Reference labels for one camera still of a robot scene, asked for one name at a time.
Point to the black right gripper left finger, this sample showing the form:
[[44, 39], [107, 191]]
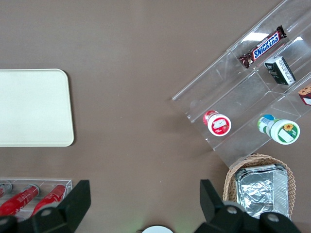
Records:
[[63, 213]]

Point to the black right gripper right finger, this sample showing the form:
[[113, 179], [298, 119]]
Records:
[[218, 218]]

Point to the woven wicker basket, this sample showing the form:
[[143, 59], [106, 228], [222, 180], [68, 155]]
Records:
[[229, 179]]

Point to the cream plastic tray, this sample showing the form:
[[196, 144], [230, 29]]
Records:
[[34, 106]]

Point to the clear acrylic bottle holder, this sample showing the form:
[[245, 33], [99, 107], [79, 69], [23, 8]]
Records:
[[48, 182]]

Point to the aluminium foil food container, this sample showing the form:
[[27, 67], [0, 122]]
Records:
[[260, 189]]

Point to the white round object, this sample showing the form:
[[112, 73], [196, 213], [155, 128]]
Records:
[[157, 229]]

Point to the clear-capped bottle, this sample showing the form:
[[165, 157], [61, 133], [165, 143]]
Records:
[[3, 188]]

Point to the red-lidded yogurt cup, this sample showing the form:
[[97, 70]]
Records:
[[218, 125]]

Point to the green-lidded yogurt cup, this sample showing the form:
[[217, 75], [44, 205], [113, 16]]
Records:
[[284, 131]]

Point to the clear acrylic stepped shelf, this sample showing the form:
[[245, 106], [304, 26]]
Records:
[[233, 97]]

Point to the cookie snack packet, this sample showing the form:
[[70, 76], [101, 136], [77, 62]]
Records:
[[306, 95]]

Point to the dark green small carton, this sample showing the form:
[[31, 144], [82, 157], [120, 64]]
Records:
[[279, 70]]

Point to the Snickers chocolate bar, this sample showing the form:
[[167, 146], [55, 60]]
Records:
[[263, 48]]

